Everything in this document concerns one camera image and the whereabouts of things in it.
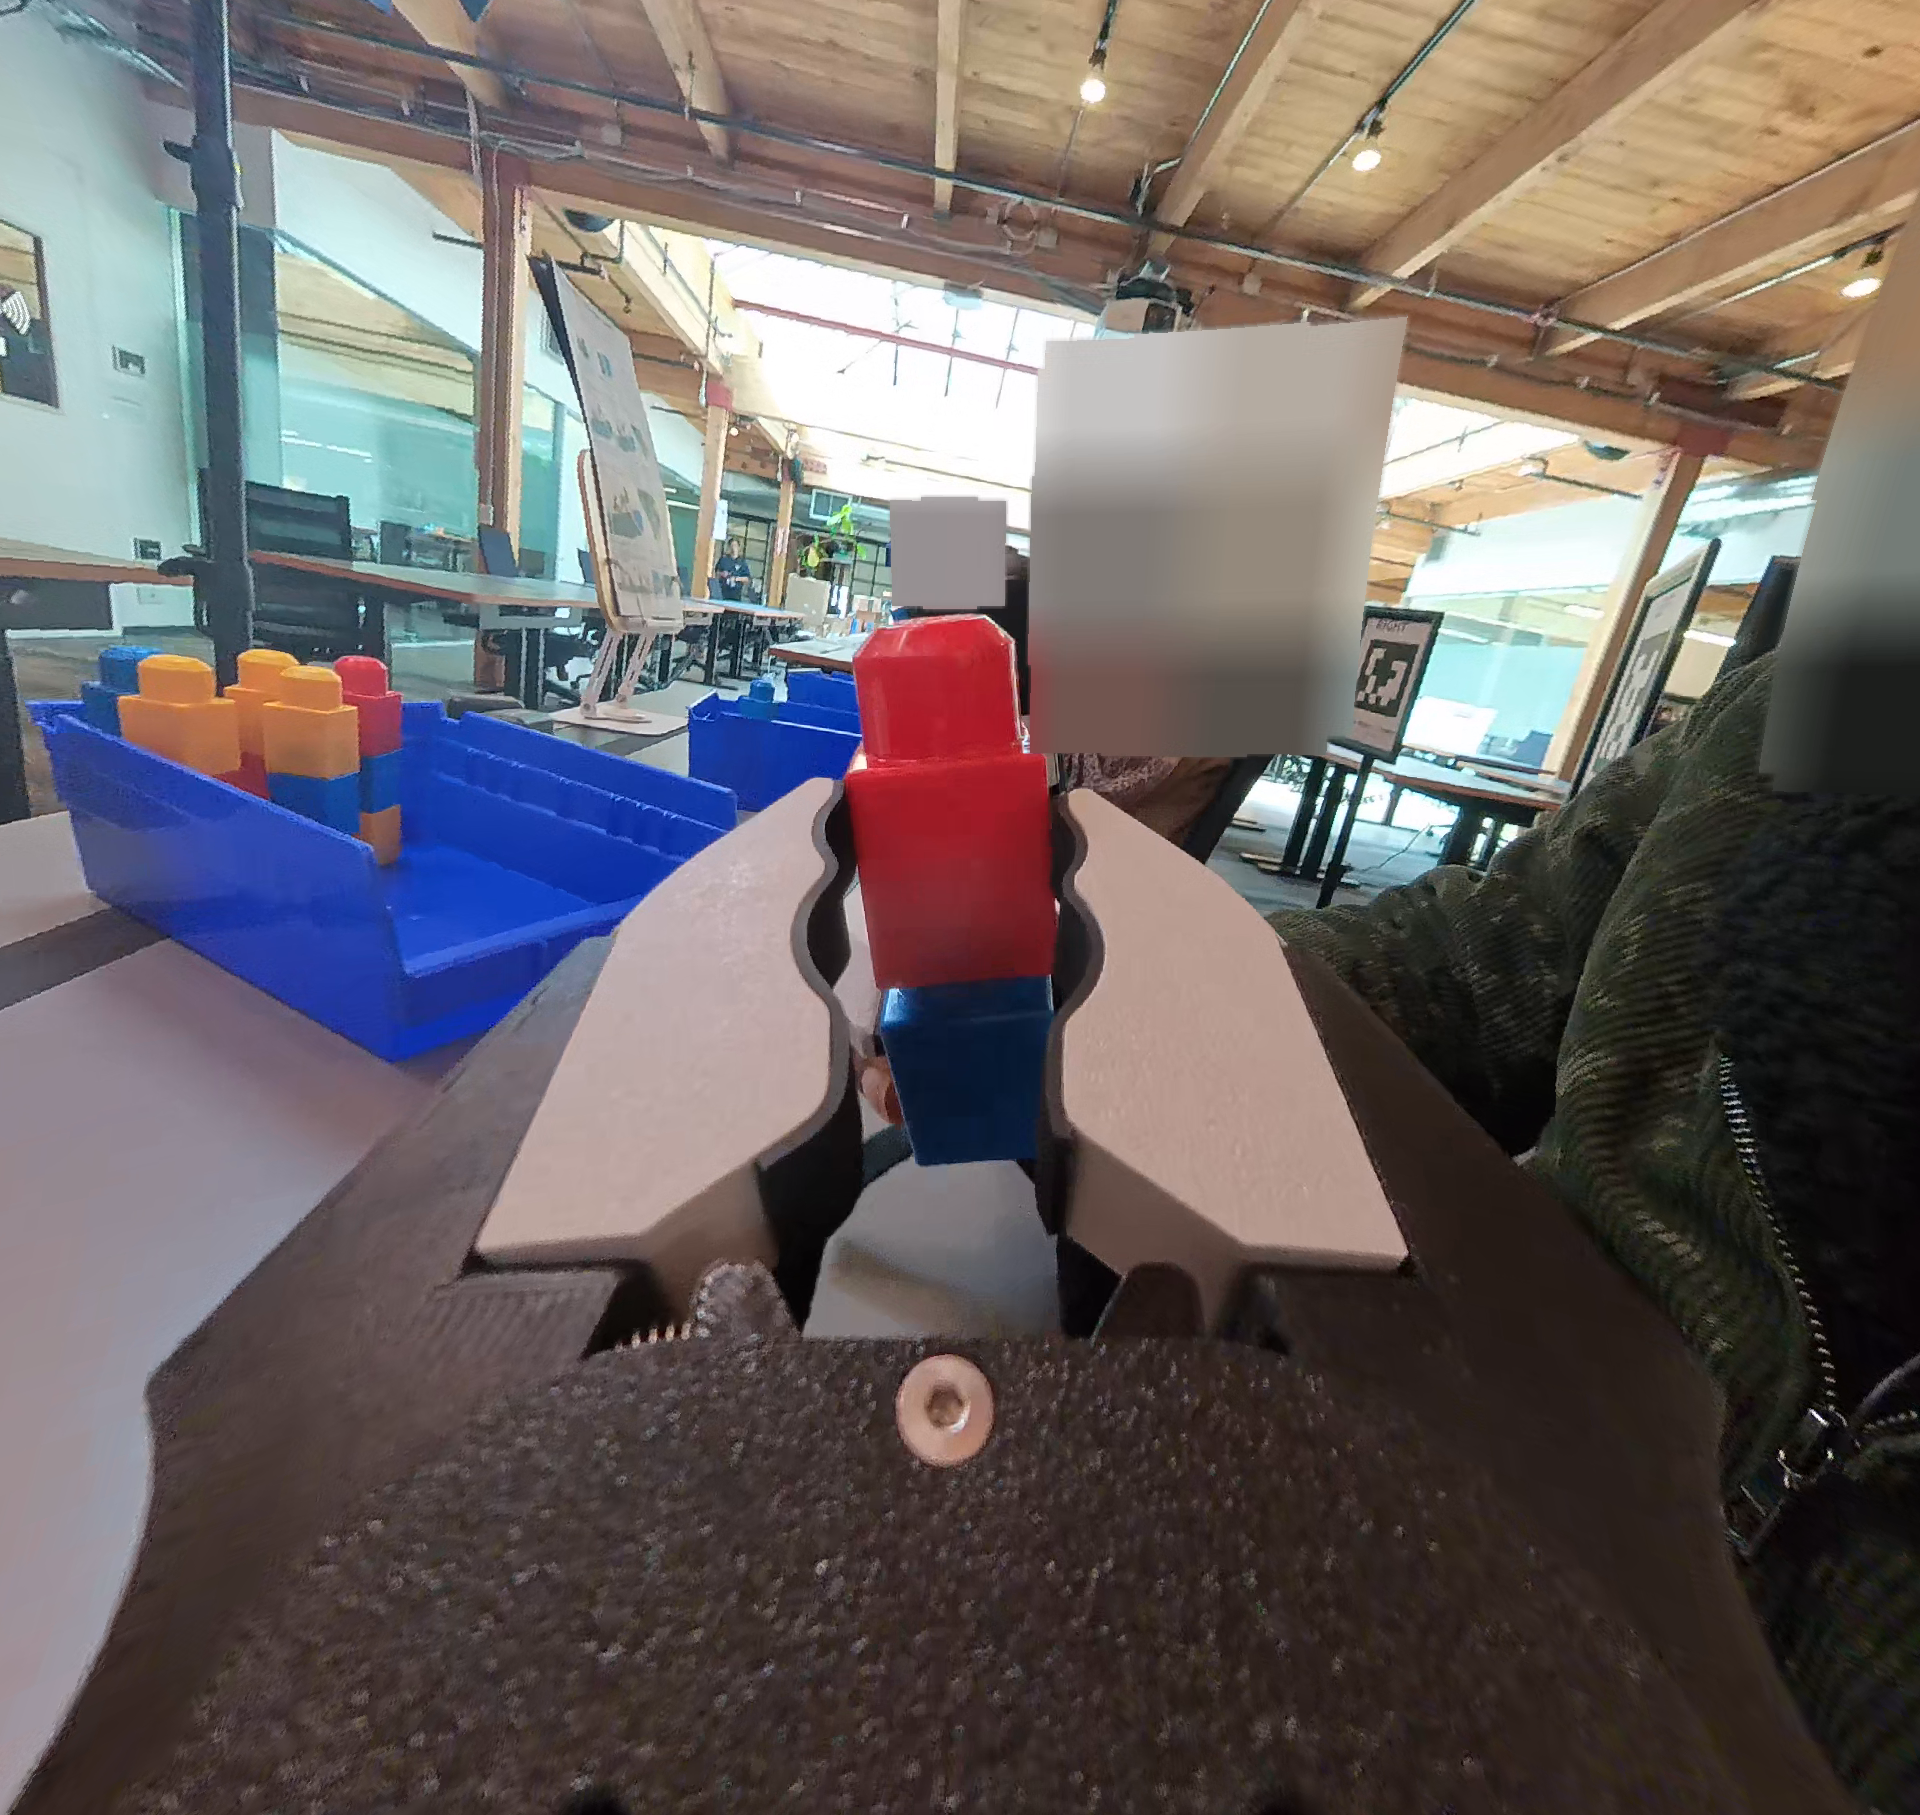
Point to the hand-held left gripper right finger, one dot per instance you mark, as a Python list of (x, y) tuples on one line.
[(1216, 1066)]

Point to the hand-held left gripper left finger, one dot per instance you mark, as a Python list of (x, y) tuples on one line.
[(677, 1066)]

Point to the blue plastic bin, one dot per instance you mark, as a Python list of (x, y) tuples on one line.
[(766, 767), (511, 885)]

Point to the blue mega block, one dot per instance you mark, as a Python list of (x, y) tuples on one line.
[(967, 1073)]

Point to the red mega block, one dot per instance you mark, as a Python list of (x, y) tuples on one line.
[(946, 855)]

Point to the person's right forearm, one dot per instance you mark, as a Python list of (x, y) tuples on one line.
[(1471, 915)]

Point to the black-white marker sign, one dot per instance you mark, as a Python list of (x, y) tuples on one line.
[(1391, 677), (1652, 659)]

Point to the person's green jacket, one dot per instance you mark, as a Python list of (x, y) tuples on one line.
[(1652, 1245)]

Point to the cluster of stacked block towers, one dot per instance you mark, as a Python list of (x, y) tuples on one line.
[(309, 729)]

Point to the instruction sheet on wooden board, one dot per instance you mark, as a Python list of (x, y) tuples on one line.
[(625, 464)]

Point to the black office chair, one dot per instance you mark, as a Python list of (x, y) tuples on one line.
[(299, 540)]

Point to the black tripod stand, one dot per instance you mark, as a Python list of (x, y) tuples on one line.
[(219, 345)]

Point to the ceiling spot light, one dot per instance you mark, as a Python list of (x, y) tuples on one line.
[(1093, 87), (1365, 151), (1861, 279)]

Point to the dark framed wall picture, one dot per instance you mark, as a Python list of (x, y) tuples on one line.
[(24, 332)]

